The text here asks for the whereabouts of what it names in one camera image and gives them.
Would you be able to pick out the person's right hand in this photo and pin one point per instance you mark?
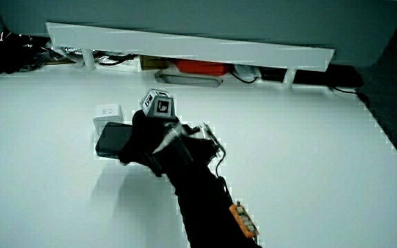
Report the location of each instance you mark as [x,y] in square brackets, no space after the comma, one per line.
[150,137]

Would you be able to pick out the black battery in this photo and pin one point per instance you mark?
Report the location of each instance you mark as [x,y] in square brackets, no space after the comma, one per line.
[112,139]

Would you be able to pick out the white charger block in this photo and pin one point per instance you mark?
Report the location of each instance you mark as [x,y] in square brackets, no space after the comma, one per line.
[108,112]

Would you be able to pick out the brown cardboard box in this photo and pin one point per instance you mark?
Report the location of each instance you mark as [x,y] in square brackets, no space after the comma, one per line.
[153,62]

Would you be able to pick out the orange box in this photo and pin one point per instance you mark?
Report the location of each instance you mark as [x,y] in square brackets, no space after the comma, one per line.
[202,66]

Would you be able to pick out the white desk riser shelf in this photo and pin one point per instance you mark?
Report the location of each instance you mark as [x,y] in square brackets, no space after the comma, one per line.
[191,46]

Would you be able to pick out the white plastic bag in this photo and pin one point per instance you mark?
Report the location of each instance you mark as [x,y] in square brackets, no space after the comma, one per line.
[246,71]

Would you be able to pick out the orange sensor module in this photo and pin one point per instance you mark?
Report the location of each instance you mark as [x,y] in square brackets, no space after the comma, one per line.
[244,220]

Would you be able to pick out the large grey panel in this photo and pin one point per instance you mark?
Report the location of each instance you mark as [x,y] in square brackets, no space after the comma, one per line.
[219,17]

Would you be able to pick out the long black device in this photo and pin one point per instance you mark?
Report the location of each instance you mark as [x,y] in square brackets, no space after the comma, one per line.
[326,77]

